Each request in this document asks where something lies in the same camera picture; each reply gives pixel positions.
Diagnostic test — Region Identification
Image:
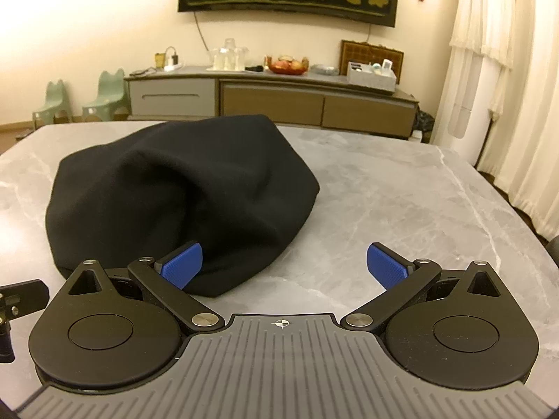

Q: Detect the grey and brown sideboard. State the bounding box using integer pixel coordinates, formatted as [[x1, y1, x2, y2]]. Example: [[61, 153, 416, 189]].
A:
[[123, 65, 420, 140]]

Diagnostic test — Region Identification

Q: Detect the black trash bag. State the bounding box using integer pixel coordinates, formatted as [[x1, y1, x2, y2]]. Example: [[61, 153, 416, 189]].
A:
[[413, 105, 436, 144]]

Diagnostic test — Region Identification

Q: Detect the white standing air conditioner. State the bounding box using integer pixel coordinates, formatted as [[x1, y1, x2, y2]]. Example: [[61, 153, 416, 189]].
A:
[[445, 44, 503, 171]]

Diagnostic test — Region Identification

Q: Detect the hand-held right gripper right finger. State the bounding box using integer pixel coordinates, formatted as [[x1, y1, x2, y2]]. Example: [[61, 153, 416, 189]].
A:
[[340, 241, 503, 332]]

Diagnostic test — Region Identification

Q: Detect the grey wall cable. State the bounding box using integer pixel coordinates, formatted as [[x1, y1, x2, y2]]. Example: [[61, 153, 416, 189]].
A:
[[194, 11, 209, 49]]

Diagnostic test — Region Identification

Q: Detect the glass cup set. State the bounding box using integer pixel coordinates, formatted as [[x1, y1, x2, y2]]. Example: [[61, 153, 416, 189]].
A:
[[207, 38, 249, 72]]

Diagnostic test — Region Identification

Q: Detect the grey organizer box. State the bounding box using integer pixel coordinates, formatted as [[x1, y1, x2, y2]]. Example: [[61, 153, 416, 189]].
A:
[[347, 59, 397, 93]]

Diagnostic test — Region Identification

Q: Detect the green plastic chair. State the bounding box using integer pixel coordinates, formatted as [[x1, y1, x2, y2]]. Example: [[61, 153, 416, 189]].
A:
[[82, 69, 128, 122], [31, 79, 71, 129]]

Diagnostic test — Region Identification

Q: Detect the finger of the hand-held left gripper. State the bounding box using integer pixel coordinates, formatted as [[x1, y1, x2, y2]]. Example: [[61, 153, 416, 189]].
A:
[[0, 278, 50, 364]]

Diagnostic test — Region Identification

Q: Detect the black garment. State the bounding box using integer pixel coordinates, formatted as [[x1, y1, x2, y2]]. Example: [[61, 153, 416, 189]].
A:
[[45, 114, 321, 300]]

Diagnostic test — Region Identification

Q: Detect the red fruit bowl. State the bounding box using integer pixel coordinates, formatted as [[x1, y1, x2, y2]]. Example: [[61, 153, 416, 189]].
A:
[[267, 54, 310, 75]]

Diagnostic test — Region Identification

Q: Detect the white curtain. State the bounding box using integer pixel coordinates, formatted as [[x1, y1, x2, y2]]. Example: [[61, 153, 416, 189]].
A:
[[432, 0, 559, 245]]

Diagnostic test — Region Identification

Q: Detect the wooden grid board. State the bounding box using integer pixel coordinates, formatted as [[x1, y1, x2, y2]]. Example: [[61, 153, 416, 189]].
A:
[[340, 39, 405, 86]]

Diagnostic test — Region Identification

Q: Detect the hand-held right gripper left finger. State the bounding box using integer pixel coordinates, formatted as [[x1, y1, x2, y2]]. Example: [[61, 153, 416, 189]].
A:
[[57, 241, 225, 332]]

